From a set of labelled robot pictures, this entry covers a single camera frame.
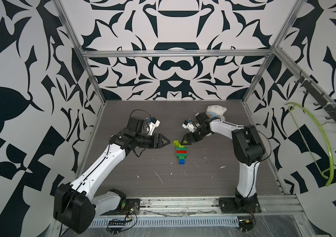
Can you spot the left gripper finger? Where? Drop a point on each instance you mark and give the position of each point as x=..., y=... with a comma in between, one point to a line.
x=163, y=139
x=162, y=144

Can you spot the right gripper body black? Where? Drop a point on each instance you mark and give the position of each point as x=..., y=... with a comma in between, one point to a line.
x=198, y=134

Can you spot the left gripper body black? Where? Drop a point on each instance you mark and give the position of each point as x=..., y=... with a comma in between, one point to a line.
x=154, y=140

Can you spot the long lime lego brick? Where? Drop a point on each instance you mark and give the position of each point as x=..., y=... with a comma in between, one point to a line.
x=181, y=148

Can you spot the small green lego brick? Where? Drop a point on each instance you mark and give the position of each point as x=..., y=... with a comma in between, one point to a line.
x=181, y=158

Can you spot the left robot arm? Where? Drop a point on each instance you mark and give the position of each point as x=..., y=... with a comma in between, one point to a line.
x=75, y=204

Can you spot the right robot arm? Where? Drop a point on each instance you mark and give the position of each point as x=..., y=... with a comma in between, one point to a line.
x=248, y=149

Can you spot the white teddy bear blue shirt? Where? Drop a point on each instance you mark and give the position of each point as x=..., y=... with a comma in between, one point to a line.
x=216, y=111

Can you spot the black usb hub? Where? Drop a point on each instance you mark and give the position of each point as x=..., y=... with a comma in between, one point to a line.
x=116, y=223

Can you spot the black connector box right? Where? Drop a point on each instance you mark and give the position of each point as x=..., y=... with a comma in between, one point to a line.
x=246, y=225

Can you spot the green plastic hanger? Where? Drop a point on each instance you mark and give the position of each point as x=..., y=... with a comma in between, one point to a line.
x=327, y=174

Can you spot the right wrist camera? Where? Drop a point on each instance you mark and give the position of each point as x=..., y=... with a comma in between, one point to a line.
x=189, y=125

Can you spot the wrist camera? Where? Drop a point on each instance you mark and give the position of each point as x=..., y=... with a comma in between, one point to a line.
x=138, y=125
x=189, y=125

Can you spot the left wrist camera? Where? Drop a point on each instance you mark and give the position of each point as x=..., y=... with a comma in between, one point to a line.
x=138, y=125

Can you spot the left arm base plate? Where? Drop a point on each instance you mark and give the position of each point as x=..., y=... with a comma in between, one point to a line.
x=126, y=205

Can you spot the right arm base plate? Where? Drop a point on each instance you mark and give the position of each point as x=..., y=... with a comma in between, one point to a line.
x=239, y=204

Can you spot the white slotted cable duct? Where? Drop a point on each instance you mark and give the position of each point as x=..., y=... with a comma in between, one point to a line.
x=159, y=222

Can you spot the black wall hook rail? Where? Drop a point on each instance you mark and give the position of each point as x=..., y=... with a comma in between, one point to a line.
x=322, y=100

